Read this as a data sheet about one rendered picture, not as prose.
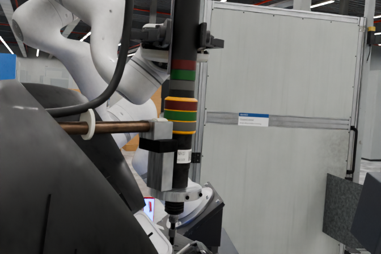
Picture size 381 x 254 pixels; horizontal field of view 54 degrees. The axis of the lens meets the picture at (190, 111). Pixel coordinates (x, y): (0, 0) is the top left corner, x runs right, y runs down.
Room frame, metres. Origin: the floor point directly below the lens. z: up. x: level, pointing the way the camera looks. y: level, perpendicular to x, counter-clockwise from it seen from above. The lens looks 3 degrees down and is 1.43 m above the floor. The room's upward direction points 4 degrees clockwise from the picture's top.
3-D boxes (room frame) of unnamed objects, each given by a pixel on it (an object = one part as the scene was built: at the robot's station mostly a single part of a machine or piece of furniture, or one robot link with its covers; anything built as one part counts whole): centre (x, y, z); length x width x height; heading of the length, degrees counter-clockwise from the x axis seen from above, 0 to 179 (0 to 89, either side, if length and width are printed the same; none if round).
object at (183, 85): (0.49, 0.01, 1.44); 0.03 x 0.03 x 0.01
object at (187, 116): (0.49, 0.01, 1.40); 0.04 x 0.04 x 0.01
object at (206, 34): (0.51, -0.02, 1.51); 0.07 x 0.03 x 0.03; 11
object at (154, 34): (0.50, 0.05, 1.51); 0.07 x 0.03 x 0.03; 11
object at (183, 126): (0.49, 0.01, 1.39); 0.04 x 0.04 x 0.01
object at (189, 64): (0.49, 0.01, 1.47); 0.03 x 0.03 x 0.01
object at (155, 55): (0.60, 0.04, 1.51); 0.11 x 0.10 x 0.07; 11
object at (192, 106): (0.49, 0.01, 1.42); 0.04 x 0.04 x 0.01
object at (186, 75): (0.49, 0.01, 1.45); 0.03 x 0.03 x 0.01
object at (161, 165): (0.48, 0.02, 1.35); 0.09 x 0.07 x 0.10; 136
